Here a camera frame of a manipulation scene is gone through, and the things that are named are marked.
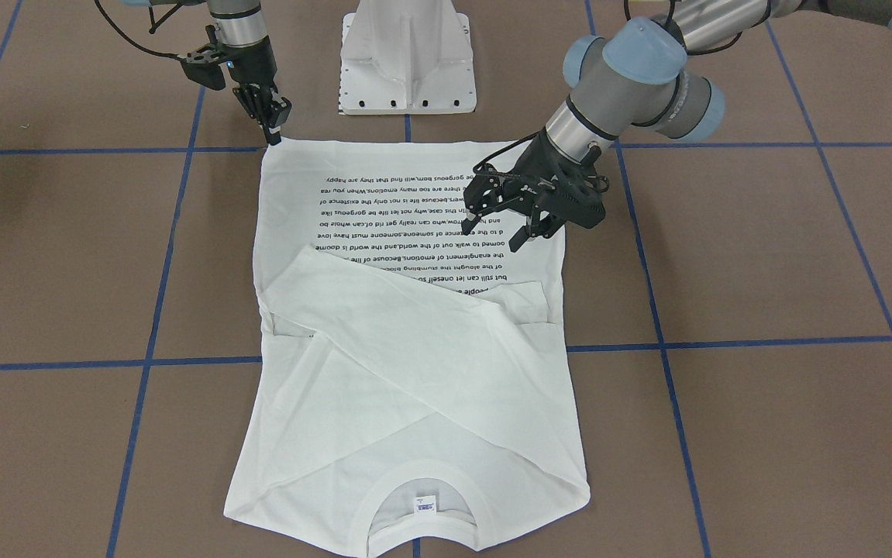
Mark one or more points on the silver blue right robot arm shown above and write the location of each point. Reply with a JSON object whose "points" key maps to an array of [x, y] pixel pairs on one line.
{"points": [[239, 41]]}

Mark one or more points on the white camera pedestal base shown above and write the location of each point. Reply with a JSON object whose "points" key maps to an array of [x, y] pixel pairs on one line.
{"points": [[406, 57]]}

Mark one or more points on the white long-sleeve printed t-shirt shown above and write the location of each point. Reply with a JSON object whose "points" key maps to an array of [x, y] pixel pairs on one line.
{"points": [[414, 380]]}

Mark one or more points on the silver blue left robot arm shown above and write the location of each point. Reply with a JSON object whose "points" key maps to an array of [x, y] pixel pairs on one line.
{"points": [[637, 78]]}

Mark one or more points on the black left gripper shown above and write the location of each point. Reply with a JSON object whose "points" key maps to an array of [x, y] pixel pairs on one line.
{"points": [[545, 160]]}

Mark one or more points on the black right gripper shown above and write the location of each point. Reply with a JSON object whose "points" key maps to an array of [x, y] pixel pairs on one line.
{"points": [[254, 68]]}

